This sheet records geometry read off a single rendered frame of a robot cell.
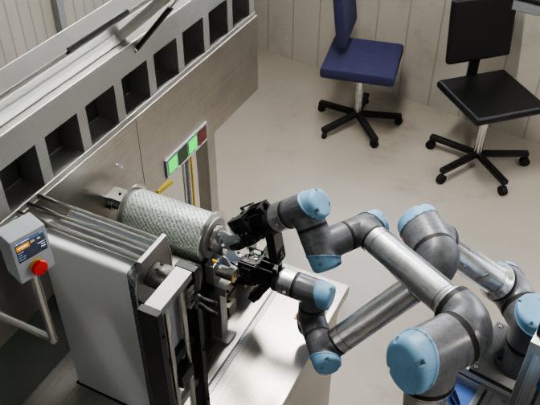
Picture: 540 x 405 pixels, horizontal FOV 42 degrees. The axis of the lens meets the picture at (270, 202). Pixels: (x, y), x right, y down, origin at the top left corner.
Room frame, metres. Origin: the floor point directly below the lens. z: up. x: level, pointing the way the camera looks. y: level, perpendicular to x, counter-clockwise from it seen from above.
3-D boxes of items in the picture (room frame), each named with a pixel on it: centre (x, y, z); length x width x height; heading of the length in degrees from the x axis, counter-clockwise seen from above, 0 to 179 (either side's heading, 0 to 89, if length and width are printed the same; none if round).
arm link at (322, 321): (1.29, -0.12, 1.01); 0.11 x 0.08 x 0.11; 12
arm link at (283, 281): (1.34, -0.05, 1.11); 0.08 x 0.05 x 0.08; 154
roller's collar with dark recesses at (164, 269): (1.14, 0.24, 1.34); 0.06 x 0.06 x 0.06; 64
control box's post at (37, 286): (0.90, 0.43, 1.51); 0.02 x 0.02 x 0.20
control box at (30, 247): (0.89, 0.42, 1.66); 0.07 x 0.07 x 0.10; 47
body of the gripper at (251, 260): (1.38, 0.02, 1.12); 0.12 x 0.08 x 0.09; 64
